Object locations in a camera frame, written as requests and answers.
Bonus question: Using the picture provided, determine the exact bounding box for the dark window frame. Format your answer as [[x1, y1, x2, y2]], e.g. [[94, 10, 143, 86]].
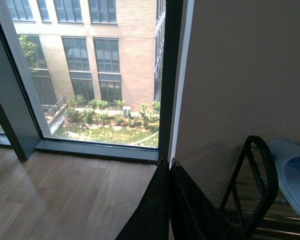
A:
[[0, 0, 187, 164]]

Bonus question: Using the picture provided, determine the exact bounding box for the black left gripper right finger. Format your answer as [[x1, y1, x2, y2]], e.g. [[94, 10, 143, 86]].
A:
[[169, 158, 245, 240]]

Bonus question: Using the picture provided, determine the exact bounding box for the light blue slide sandal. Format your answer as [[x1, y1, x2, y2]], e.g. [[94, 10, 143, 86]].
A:
[[267, 137, 300, 216]]

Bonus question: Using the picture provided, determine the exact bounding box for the black metal shoe rack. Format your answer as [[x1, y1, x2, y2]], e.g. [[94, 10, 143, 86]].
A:
[[219, 135, 300, 240]]

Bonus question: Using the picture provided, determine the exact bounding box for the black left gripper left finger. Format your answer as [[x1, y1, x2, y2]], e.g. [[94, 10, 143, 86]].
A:
[[116, 159, 170, 240]]

